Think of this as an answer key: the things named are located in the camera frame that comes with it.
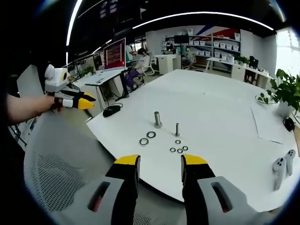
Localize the white dish with leaves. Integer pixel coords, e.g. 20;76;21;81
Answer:
255;91;278;105

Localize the white paper sheet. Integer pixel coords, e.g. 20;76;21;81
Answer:
250;103;294;145

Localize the white board panel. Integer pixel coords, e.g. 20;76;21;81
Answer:
16;64;46;97

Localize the white handheld controller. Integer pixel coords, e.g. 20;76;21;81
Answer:
272;157;287;191
285;149;297;177

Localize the small green desk plant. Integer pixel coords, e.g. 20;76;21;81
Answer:
82;65;95;77

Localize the curved ceiling light strip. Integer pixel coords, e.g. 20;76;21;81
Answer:
132;11;275;31
66;0;84;46

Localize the shelf with white bins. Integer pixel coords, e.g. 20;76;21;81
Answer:
187;27;242;71

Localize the black computer mouse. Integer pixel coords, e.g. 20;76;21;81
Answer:
102;105;121;118

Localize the large steel threaded stud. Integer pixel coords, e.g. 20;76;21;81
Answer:
153;111;163;129

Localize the white side desk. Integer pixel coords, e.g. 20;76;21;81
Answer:
205;57;235;74

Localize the small black device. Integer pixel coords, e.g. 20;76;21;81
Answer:
282;116;296;132

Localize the white standing desk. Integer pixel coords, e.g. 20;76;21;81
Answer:
84;67;130;100

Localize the black office chair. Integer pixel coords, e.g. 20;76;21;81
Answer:
248;55;259;69

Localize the black screen on stand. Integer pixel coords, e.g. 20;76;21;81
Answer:
173;34;189;45

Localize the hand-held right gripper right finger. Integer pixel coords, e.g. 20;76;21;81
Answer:
180;153;268;225

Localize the white cabinet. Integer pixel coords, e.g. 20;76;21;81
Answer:
155;53;181;75

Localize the green potted plant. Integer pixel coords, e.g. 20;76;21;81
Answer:
269;68;300;118

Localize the white office chair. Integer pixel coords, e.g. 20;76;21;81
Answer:
142;51;157;76

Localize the monitor with red screen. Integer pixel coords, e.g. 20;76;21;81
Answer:
103;37;128;71

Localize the person's left hand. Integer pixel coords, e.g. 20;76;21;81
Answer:
39;93;64;115

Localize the grey mesh office chair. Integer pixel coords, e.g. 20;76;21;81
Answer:
22;112;188;225

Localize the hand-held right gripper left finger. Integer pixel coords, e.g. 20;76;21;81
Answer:
55;154;142;225

